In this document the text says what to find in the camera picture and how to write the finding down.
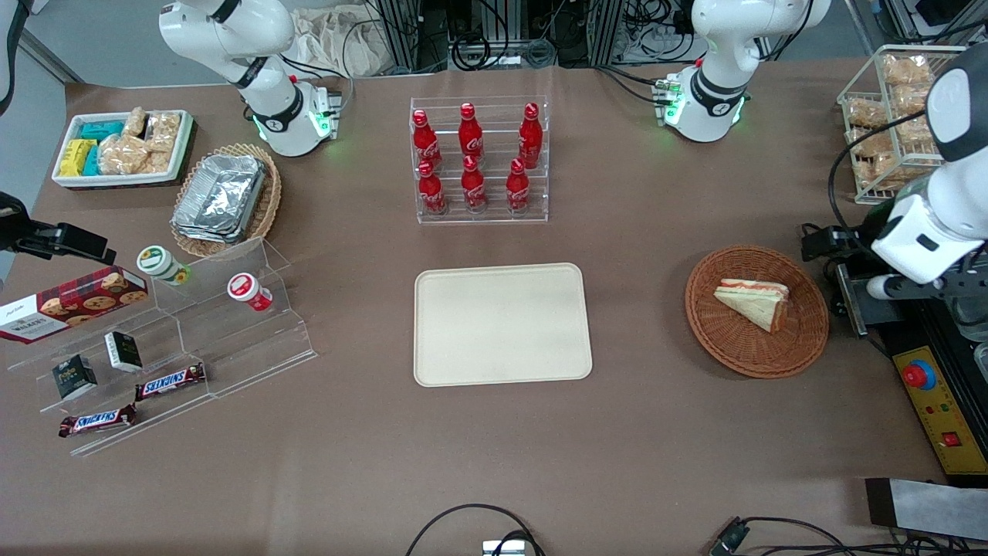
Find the stack of foil trays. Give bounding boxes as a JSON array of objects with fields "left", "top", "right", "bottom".
[{"left": 171, "top": 154, "right": 268, "bottom": 245}]

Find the cream rectangular tray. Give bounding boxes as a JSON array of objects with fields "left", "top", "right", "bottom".
[{"left": 414, "top": 263, "right": 594, "bottom": 388}]

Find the red lidded yogurt cup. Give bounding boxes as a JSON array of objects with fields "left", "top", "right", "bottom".
[{"left": 226, "top": 272, "right": 274, "bottom": 313}]

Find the brown chocolate bar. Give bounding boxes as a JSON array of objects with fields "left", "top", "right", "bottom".
[
  {"left": 134, "top": 362, "right": 208, "bottom": 402},
  {"left": 58, "top": 403, "right": 139, "bottom": 439}
]

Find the yellow control box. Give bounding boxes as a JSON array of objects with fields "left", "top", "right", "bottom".
[{"left": 871, "top": 305, "right": 988, "bottom": 489}]

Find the wrapped bread pack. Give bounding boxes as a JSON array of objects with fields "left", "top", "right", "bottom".
[
  {"left": 892, "top": 83, "right": 936, "bottom": 149},
  {"left": 847, "top": 98, "right": 889, "bottom": 129},
  {"left": 881, "top": 54, "right": 934, "bottom": 86},
  {"left": 851, "top": 127, "right": 900, "bottom": 186}
]

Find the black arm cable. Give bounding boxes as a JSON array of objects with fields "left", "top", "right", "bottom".
[{"left": 827, "top": 110, "right": 927, "bottom": 232}]

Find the oval wicker basket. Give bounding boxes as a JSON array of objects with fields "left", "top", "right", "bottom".
[{"left": 170, "top": 143, "right": 283, "bottom": 259}]

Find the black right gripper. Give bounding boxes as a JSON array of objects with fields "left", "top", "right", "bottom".
[{"left": 0, "top": 192, "right": 117, "bottom": 266}]

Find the green lidded yogurt cup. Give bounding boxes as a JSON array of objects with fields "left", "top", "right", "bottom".
[{"left": 137, "top": 245, "right": 192, "bottom": 287}]

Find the black cable with plug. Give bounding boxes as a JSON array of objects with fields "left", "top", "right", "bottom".
[{"left": 709, "top": 516, "right": 988, "bottom": 556}]

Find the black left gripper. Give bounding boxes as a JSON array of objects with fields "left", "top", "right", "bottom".
[{"left": 800, "top": 202, "right": 898, "bottom": 263}]

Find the small black carton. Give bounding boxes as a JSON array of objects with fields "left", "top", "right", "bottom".
[
  {"left": 103, "top": 331, "right": 144, "bottom": 374},
  {"left": 51, "top": 354, "right": 100, "bottom": 401}
]

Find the grey metal plate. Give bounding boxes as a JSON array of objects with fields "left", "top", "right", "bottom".
[{"left": 864, "top": 476, "right": 988, "bottom": 542}]

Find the beige cloth bag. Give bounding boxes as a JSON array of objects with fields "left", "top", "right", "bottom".
[{"left": 287, "top": 6, "right": 388, "bottom": 80}]

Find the white wire basket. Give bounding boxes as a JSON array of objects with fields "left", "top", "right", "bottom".
[{"left": 837, "top": 44, "right": 967, "bottom": 206}]

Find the clear acrylic bottle rack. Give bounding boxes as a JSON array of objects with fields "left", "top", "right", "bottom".
[{"left": 409, "top": 97, "right": 550, "bottom": 225}]

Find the yellow snack pack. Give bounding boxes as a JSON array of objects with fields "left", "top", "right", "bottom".
[{"left": 59, "top": 139, "right": 99, "bottom": 178}]

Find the black looped cable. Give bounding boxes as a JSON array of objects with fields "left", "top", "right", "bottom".
[{"left": 404, "top": 503, "right": 546, "bottom": 556}]

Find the grey metal bracket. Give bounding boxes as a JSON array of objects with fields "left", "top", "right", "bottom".
[{"left": 837, "top": 263, "right": 871, "bottom": 339}]

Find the red tartan cookie box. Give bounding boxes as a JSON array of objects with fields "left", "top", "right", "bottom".
[{"left": 0, "top": 265, "right": 150, "bottom": 345}]

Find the white rectangular snack bin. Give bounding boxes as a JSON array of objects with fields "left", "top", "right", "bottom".
[{"left": 52, "top": 110, "right": 196, "bottom": 191}]

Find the round brown wicker basket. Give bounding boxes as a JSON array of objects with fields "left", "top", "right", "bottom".
[{"left": 685, "top": 246, "right": 831, "bottom": 379}]

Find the clear acrylic stepped display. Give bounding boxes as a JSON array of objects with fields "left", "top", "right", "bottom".
[{"left": 6, "top": 236, "right": 318, "bottom": 458}]

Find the red cola bottle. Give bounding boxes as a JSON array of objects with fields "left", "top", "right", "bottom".
[
  {"left": 461, "top": 155, "right": 488, "bottom": 214},
  {"left": 506, "top": 158, "right": 532, "bottom": 214},
  {"left": 418, "top": 161, "right": 448, "bottom": 216},
  {"left": 458, "top": 103, "right": 485, "bottom": 161},
  {"left": 412, "top": 110, "right": 443, "bottom": 170},
  {"left": 518, "top": 103, "right": 544, "bottom": 170}
]

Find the triangle sandwich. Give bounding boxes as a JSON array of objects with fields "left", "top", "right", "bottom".
[{"left": 713, "top": 279, "right": 791, "bottom": 334}]

